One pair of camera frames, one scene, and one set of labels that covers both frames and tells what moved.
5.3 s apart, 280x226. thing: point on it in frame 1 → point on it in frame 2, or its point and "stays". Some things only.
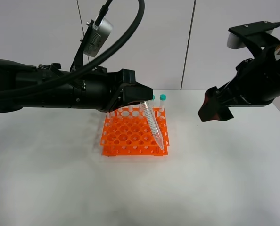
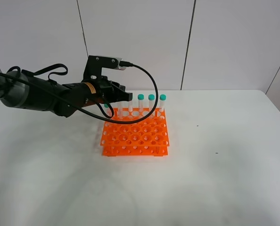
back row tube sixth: x=162 y=99 stays
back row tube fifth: x=151 y=104 stays
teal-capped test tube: x=152 y=123 → x=120 y=109
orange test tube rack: x=126 y=132 stays
